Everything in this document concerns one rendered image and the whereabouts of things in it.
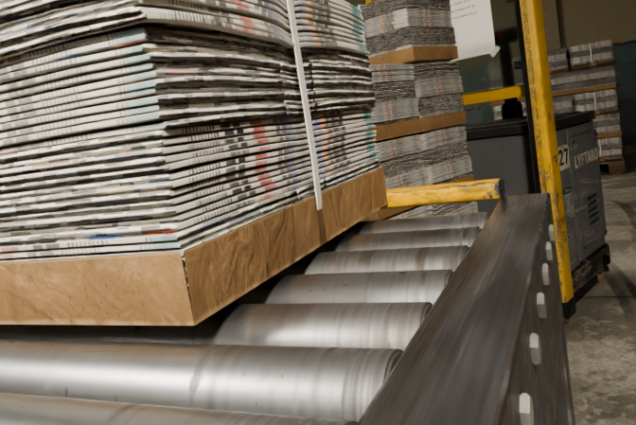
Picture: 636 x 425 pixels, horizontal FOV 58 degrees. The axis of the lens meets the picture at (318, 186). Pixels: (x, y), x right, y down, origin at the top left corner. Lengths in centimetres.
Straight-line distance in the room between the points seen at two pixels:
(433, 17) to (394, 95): 38
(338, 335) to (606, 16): 763
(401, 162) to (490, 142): 83
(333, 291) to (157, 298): 12
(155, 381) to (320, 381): 9
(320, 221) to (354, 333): 18
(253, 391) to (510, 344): 12
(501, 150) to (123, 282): 228
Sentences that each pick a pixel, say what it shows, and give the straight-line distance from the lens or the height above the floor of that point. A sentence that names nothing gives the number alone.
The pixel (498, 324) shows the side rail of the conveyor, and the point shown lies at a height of 80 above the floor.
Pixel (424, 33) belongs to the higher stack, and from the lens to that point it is 200.
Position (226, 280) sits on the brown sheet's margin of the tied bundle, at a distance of 36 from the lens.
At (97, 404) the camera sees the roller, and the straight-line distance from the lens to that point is 29.
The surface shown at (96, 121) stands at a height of 93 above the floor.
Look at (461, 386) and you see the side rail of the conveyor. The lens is 24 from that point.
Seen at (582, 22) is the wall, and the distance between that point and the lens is 788.
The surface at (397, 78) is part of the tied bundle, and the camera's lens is 183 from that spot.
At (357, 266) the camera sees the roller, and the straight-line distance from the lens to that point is 46.
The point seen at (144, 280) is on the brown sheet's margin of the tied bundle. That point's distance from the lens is 35.
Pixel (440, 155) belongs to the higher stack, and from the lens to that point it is 200.
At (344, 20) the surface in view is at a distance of 60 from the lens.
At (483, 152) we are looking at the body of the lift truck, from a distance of 259.
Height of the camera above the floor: 91
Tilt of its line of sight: 6 degrees down
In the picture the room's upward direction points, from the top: 9 degrees counter-clockwise
